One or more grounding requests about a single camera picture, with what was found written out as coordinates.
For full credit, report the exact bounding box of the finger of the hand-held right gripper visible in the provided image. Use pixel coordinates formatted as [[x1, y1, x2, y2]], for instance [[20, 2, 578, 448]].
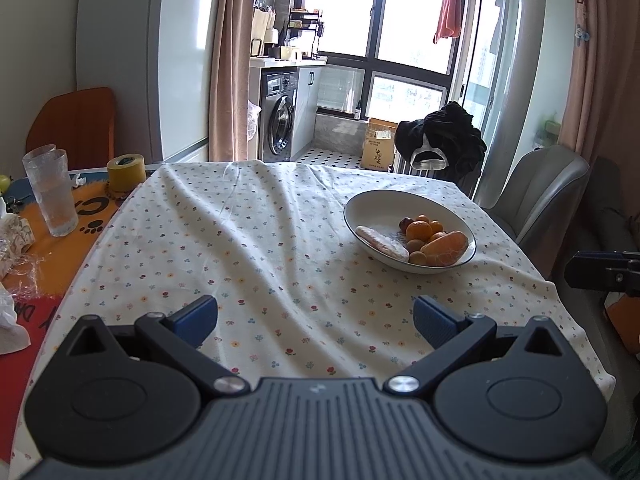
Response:
[[565, 250, 640, 292]]

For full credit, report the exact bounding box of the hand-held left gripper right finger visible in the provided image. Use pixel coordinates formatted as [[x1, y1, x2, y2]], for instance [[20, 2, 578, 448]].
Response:
[[382, 295, 576, 399]]

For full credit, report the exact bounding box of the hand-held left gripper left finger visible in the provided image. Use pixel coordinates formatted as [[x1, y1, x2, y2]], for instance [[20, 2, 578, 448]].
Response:
[[62, 295, 251, 401]]

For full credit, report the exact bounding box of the plastic-wrapped orange food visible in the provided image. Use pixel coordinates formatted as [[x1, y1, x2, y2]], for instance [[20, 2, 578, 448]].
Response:
[[420, 230, 469, 267]]

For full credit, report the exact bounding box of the plastic-wrapped pink food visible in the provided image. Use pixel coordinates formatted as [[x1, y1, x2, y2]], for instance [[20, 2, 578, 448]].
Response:
[[355, 226, 411, 262]]

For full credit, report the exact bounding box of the large orange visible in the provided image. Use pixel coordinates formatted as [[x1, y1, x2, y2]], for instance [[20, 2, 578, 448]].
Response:
[[405, 220, 434, 243]]

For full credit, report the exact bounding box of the white oval bowl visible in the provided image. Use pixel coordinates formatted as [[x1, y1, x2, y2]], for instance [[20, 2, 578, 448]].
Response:
[[343, 190, 477, 275]]

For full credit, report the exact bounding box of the grey dining chair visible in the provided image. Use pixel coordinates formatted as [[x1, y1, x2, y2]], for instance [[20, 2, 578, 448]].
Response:
[[477, 146, 591, 278]]

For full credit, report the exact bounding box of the floral white tablecloth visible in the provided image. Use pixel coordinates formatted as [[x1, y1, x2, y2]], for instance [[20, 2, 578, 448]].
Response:
[[10, 160, 616, 466]]

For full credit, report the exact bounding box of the orange paw print mat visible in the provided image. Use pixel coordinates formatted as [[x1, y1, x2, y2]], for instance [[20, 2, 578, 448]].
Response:
[[0, 170, 131, 306]]

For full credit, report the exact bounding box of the white radiator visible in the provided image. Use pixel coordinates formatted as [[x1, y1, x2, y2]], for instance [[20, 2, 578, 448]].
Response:
[[394, 155, 451, 178]]

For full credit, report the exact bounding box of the yellow tape roll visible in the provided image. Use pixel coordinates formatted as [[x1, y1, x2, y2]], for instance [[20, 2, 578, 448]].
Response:
[[107, 155, 147, 193]]

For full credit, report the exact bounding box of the clear drinking glass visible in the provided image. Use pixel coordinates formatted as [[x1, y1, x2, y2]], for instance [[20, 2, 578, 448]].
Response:
[[35, 150, 81, 237], [22, 144, 57, 196]]

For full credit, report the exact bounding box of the red printed mat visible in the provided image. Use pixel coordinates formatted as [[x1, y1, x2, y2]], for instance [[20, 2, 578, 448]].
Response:
[[0, 300, 61, 461]]

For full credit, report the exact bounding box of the cardboard box on floor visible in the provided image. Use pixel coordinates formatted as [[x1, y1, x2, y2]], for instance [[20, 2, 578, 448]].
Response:
[[361, 118, 401, 171]]

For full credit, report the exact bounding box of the black garment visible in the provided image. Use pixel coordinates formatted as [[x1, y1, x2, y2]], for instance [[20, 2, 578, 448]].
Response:
[[395, 101, 487, 196]]

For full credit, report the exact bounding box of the white crumpled tissue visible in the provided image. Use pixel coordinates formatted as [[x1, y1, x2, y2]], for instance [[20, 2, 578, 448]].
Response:
[[0, 285, 32, 356]]

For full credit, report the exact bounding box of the crumpled clear plastic wrap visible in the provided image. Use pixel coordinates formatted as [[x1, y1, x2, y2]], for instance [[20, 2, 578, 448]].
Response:
[[0, 197, 36, 281]]

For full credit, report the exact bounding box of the clear plastic bag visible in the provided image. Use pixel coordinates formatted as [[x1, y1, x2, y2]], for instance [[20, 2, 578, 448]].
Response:
[[246, 100, 263, 141]]

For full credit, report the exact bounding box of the pink curtain with flower tieback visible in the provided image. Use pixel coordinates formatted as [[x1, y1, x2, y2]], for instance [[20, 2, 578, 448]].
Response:
[[557, 0, 640, 161]]

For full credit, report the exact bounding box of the silver washing machine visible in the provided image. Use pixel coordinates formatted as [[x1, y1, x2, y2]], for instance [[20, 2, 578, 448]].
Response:
[[260, 70, 299, 163]]

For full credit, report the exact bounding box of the orange chair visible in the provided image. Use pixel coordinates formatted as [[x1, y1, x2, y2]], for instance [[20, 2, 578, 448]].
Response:
[[26, 86, 117, 171]]

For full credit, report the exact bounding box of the white kitchen cabinet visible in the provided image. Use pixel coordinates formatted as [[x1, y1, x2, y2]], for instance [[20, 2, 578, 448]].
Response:
[[292, 62, 323, 156]]

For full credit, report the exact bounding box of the white refrigerator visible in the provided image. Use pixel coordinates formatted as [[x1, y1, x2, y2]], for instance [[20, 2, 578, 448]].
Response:
[[75, 0, 223, 163]]

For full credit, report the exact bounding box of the beige cutting board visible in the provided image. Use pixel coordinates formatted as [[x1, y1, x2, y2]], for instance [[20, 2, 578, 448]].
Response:
[[251, 7, 276, 56]]

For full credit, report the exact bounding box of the hanging orange towel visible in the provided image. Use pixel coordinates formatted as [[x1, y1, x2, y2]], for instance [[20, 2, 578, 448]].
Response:
[[432, 0, 473, 45]]

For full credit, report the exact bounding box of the black dish rack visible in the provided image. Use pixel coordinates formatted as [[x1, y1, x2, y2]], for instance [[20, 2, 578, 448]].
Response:
[[286, 6, 326, 61]]

